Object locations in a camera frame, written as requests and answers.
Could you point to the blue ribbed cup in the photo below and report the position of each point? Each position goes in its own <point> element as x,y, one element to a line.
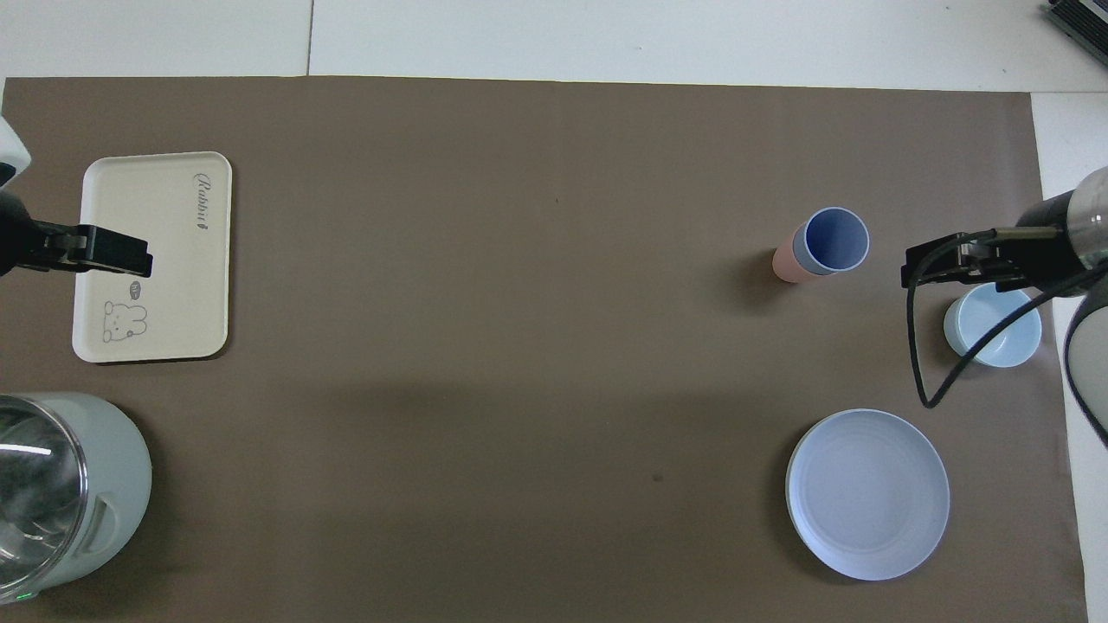
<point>835,242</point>

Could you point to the brown table mat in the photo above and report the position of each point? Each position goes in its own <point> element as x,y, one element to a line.
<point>537,346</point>

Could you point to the cream rabbit print tray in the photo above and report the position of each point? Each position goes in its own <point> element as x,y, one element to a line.
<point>164,260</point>

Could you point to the light blue bowl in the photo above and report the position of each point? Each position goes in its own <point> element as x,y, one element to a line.
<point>1004,333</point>

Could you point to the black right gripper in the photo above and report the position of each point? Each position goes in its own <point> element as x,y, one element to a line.
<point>1043,255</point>

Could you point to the light blue plate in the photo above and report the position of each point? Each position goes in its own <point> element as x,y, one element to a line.
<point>866,493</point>

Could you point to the pink cup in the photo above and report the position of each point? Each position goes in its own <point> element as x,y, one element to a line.
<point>786,260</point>

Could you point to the grey slatted device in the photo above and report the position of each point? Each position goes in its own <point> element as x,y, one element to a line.
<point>1082,19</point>

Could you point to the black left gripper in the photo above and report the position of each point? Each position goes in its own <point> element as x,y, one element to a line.
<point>17,242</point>

